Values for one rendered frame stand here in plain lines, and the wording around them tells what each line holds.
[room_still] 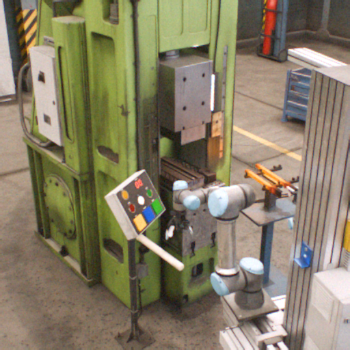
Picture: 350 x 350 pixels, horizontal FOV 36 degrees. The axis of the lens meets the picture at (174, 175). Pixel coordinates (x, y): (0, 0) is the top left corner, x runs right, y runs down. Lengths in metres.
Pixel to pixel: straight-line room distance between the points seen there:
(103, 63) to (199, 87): 0.62
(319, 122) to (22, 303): 2.74
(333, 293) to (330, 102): 0.75
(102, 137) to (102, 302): 1.25
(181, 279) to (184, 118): 1.18
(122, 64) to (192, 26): 0.53
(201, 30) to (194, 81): 0.34
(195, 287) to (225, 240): 1.51
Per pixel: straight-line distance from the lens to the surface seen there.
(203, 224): 3.68
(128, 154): 3.30
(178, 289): 3.90
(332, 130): 2.12
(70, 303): 4.11
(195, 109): 3.34
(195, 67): 3.26
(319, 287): 2.32
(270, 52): 10.73
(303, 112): 7.29
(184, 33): 3.35
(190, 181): 3.52
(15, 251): 4.77
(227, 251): 2.51
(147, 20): 3.16
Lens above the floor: 2.58
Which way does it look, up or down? 26 degrees down
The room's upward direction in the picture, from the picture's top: straight up
